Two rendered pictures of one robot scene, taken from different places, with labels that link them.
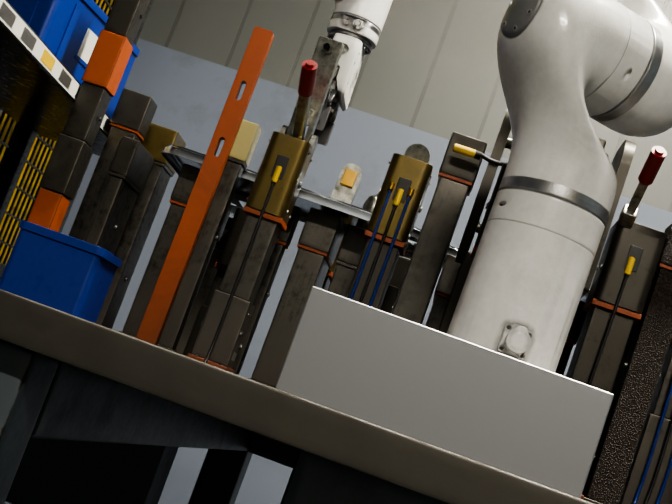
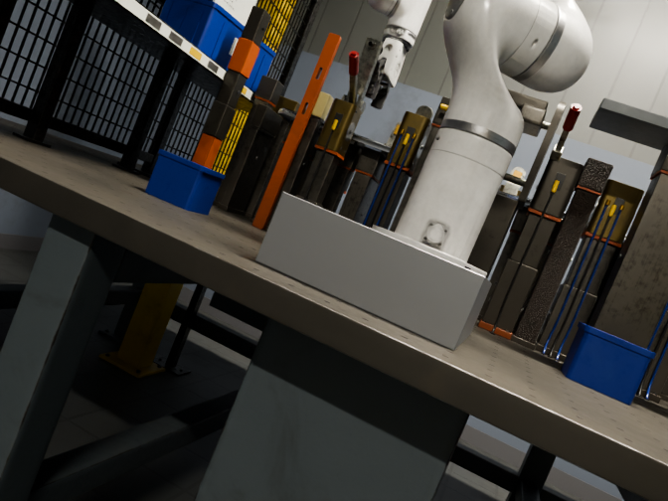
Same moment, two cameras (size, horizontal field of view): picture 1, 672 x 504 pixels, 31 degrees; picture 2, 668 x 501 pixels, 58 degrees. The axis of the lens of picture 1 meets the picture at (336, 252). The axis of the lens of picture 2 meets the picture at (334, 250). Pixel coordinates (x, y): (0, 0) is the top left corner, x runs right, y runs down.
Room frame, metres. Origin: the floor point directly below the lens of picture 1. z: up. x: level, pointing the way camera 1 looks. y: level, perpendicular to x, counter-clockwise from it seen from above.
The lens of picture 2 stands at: (0.32, -0.22, 0.80)
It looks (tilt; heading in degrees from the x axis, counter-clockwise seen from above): 3 degrees down; 9
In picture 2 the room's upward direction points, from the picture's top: 22 degrees clockwise
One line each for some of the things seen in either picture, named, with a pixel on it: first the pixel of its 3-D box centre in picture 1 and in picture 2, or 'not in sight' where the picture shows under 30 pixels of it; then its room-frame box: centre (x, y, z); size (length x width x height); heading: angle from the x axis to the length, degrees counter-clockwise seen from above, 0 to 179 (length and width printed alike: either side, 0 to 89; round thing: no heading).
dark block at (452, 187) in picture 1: (419, 283); (417, 194); (1.66, -0.12, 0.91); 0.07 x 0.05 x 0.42; 174
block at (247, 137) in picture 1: (206, 237); (297, 163); (1.78, 0.19, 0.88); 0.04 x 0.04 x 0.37; 84
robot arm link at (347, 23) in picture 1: (352, 32); (398, 38); (1.89, 0.09, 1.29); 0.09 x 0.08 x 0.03; 174
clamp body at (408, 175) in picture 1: (368, 287); (386, 196); (1.67, -0.06, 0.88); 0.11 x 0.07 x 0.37; 174
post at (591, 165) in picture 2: (642, 368); (560, 254); (1.62, -0.44, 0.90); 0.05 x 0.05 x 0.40; 84
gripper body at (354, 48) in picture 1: (340, 68); (389, 61); (1.90, 0.09, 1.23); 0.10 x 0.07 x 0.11; 174
